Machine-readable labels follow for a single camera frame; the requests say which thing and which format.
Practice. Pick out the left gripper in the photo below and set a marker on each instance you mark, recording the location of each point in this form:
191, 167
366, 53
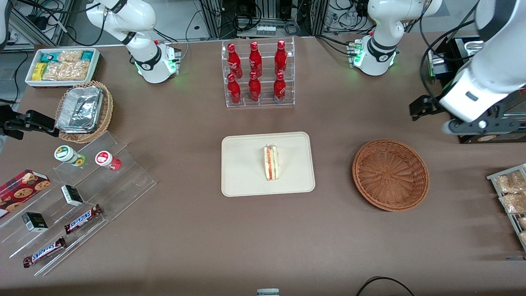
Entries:
430, 105

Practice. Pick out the triangle sandwich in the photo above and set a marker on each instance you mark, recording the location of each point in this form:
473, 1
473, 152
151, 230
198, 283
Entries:
271, 164

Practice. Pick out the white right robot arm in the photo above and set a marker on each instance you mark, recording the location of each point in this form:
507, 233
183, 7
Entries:
144, 24

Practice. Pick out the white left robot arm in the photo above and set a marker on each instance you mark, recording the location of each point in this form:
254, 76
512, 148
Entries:
380, 24

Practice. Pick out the light tan wicker basket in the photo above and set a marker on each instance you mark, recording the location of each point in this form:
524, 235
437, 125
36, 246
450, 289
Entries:
107, 111

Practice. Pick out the round brown wicker basket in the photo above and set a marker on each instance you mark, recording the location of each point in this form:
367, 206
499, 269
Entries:
390, 176

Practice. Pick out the white rectangular snack tray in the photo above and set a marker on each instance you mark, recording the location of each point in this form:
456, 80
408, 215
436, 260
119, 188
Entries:
96, 65

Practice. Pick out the tray of packaged snacks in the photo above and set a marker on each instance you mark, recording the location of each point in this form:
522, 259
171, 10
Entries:
509, 218

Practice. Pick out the beige plastic tray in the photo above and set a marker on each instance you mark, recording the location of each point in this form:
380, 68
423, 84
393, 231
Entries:
242, 164

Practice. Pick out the green lid cup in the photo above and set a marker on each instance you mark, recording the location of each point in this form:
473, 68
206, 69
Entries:
65, 154

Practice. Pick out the stack of foil trays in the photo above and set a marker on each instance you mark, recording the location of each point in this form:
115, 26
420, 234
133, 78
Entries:
80, 109

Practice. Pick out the yellow snack packet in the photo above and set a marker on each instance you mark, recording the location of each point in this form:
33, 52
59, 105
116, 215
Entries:
39, 71

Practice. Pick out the large clear bag of crackers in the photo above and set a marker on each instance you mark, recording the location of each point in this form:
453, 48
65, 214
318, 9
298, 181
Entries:
65, 71

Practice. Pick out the red plaid cookie box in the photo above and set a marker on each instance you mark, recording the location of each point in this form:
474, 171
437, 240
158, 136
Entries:
20, 191

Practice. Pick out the teal snack packet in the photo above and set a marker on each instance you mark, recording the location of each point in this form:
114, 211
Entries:
47, 56
87, 56

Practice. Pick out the black food warmer cabinet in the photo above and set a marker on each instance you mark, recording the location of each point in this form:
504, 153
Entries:
493, 139

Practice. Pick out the red lid cup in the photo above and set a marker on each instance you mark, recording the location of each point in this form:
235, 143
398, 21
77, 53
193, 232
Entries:
104, 159

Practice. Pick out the steel warmer pan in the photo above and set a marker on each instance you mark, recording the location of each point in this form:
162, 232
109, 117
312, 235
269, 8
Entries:
474, 46

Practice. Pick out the small black box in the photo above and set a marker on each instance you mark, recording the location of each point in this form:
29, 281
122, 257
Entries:
72, 195
35, 222

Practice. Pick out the clear acrylic stepped display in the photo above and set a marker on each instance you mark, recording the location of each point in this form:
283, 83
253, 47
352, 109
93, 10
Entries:
123, 181

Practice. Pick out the Snickers chocolate bar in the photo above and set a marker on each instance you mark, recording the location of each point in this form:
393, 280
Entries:
44, 252
82, 219

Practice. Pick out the clear bag of pastry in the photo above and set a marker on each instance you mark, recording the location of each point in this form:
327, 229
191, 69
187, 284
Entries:
509, 183
513, 203

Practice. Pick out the red cola bottle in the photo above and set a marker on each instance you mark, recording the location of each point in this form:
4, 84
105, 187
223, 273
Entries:
254, 89
280, 59
234, 61
255, 61
234, 91
279, 88

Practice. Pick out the clear acrylic bottle rack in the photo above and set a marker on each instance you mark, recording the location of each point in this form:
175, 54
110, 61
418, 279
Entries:
267, 100

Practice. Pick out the white power strip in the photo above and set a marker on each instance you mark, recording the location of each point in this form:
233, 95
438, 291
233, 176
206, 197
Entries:
266, 30

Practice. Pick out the small grey box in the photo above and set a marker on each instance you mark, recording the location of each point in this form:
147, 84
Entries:
268, 292

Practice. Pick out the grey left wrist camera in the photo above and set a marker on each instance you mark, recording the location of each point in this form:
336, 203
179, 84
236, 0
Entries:
464, 127

